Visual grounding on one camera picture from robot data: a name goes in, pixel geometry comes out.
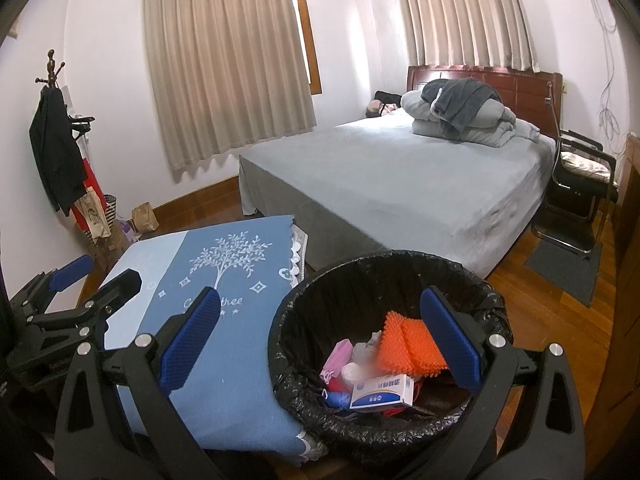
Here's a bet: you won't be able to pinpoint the patterned chair cushion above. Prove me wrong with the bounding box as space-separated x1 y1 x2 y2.
560 152 616 179

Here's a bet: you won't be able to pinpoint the black bin with black liner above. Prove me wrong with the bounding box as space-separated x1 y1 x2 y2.
267 250 516 467

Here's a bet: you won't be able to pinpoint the bed with grey sheet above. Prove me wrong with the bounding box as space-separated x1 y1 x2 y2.
238 117 558 281

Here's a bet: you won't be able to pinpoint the wooden desk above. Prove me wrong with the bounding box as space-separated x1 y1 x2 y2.
590 132 640 480

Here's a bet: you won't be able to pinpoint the blue tree-print tablecloth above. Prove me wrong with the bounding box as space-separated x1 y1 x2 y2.
100 215 331 468

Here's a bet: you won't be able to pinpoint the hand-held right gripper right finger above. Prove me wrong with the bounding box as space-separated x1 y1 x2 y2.
419 287 586 480

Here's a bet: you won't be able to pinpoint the dark grey floor mat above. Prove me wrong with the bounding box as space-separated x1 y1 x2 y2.
524 242 604 307

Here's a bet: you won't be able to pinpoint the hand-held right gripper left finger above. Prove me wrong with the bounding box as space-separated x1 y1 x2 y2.
54 287 221 480

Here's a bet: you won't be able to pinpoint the wooden window frame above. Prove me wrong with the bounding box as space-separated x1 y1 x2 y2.
289 0 322 96

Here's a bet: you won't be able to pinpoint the grey charging cable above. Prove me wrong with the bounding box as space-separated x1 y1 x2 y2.
544 81 560 166

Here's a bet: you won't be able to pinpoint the pink soft item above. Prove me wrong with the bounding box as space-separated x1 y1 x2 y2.
366 101 404 119

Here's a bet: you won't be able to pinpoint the narrow beige curtain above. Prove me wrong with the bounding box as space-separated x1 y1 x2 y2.
395 0 541 72

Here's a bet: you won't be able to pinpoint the white wall cables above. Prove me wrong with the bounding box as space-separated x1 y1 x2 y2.
582 0 627 157

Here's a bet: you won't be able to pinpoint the white plastic bag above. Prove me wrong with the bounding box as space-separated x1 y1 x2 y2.
352 332 386 364

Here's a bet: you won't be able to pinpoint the reddish wooden headboard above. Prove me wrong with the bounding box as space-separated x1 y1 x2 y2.
406 64 565 140

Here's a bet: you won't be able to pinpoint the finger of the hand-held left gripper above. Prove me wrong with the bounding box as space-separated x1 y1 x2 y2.
75 269 144 335
7 255 95 319

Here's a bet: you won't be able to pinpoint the black jacket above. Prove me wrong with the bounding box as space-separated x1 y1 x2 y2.
29 85 89 217

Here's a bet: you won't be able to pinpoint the brown paper bag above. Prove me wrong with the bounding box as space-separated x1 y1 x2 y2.
131 201 160 234

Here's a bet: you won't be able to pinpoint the orange bumpy foam sheet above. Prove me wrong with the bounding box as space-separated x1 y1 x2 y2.
376 311 451 377

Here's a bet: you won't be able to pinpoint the beige canvas tote bag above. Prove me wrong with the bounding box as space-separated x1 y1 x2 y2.
75 190 112 239

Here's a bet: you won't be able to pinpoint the pink drawstring pouch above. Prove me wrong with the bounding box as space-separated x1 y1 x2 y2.
320 340 356 386

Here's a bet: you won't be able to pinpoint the white and blue small box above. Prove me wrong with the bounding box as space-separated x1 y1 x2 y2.
350 372 416 412

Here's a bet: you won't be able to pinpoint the wide beige curtain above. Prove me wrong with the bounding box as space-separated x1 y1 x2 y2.
142 0 318 183

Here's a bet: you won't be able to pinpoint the dark grey blanket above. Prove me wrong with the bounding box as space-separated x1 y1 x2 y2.
421 77 504 127

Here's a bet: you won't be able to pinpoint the grey pillows and clothes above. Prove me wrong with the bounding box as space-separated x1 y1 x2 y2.
401 80 541 149

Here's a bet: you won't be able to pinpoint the white tissue ball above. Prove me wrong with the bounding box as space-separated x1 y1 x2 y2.
341 361 372 387

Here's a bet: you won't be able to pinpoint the wooden coat rack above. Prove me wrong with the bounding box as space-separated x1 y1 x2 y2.
34 50 97 241

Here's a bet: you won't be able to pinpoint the black metal chair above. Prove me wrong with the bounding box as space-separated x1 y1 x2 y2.
530 130 621 260

